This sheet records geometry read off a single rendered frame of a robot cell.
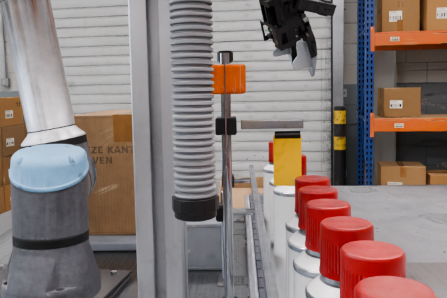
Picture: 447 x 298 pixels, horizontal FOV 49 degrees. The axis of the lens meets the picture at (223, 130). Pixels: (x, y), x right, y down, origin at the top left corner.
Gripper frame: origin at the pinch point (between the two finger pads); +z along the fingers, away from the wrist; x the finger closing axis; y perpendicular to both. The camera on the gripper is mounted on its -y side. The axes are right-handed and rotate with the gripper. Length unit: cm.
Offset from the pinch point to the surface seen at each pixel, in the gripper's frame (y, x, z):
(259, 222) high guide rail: 35, 36, -4
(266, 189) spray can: 30.7, 33.1, -6.1
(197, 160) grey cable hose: 45, 59, -40
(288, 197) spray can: 34, 47, -18
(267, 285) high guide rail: 42, 55, -18
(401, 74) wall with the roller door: -237, -219, 228
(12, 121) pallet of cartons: 100, -327, 147
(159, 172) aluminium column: 47, 48, -32
